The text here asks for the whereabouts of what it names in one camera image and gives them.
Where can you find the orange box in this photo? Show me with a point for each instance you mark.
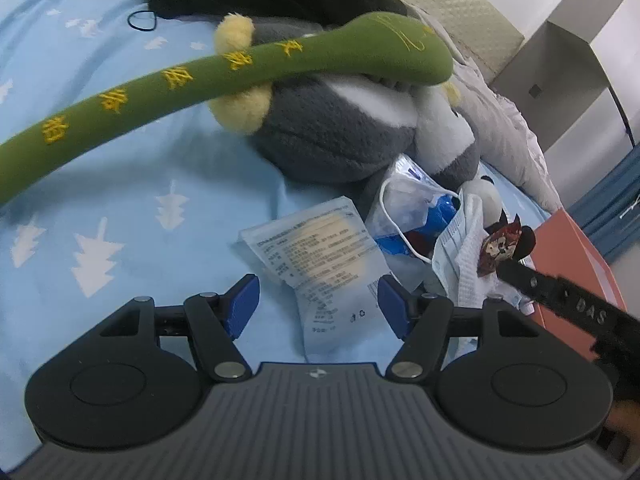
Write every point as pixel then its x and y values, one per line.
pixel 565 245

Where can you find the blue printed bedsheet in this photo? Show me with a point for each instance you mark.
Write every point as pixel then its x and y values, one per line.
pixel 100 170

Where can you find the green plush stick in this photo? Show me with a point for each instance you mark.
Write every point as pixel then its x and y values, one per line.
pixel 150 95

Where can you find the blue face mask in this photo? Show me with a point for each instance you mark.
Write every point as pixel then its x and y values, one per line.
pixel 410 195

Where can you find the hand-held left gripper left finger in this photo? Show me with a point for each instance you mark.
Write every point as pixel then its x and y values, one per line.
pixel 244 305

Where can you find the clear plastic package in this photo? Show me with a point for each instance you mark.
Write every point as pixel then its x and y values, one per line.
pixel 320 250

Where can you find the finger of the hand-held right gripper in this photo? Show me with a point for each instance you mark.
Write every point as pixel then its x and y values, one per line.
pixel 545 292

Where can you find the red snack packet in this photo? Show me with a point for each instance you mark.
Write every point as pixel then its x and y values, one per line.
pixel 418 243

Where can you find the small panda plush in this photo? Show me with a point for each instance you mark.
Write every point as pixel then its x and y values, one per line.
pixel 489 195

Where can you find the white printed packet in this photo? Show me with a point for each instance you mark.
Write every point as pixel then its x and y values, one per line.
pixel 465 260

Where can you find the blue curtain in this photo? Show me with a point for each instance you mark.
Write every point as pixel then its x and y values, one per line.
pixel 615 195

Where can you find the white wardrobe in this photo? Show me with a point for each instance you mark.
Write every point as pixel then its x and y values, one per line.
pixel 565 75

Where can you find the person's right hand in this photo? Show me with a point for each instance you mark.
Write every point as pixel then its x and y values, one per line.
pixel 625 425

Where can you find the small brown snack wrapper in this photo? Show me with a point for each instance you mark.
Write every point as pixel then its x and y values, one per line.
pixel 497 249

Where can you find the beige padded headboard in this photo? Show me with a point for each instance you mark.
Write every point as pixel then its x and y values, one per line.
pixel 465 15

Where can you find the light grey quilt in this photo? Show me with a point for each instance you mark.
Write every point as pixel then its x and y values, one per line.
pixel 500 125

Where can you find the grey penguin plush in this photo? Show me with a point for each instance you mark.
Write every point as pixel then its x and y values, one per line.
pixel 310 135

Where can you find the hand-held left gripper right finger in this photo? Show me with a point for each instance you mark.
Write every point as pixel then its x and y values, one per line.
pixel 392 307

